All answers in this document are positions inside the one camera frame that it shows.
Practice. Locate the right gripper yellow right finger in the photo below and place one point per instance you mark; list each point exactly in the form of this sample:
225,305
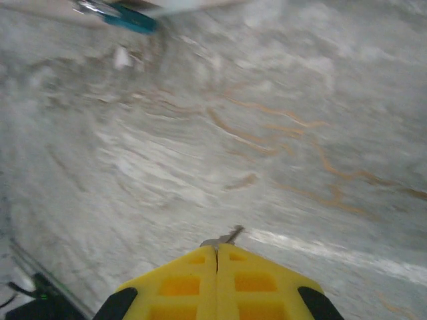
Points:
257,286

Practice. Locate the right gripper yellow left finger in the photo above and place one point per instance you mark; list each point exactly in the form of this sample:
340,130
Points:
187,286

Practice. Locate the small silver key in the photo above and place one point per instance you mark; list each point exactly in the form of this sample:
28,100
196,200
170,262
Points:
227,237

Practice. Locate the teal padlock with silver shackle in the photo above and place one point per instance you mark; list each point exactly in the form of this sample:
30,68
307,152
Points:
131,20

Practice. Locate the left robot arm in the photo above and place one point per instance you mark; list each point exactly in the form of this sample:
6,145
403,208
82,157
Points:
43,305

